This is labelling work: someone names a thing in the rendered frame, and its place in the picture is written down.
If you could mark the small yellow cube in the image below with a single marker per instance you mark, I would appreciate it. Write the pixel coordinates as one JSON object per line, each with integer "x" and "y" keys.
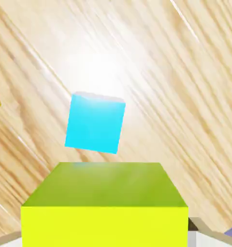
{"x": 104, "y": 222}

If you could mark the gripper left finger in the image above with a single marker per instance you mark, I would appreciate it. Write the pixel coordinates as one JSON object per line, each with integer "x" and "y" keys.
{"x": 10, "y": 241}

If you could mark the small cyan cube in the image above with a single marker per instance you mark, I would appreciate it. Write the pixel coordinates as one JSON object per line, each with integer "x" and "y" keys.
{"x": 94, "y": 125}

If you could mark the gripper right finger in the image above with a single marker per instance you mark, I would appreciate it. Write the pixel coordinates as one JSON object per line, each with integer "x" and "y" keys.
{"x": 203, "y": 238}

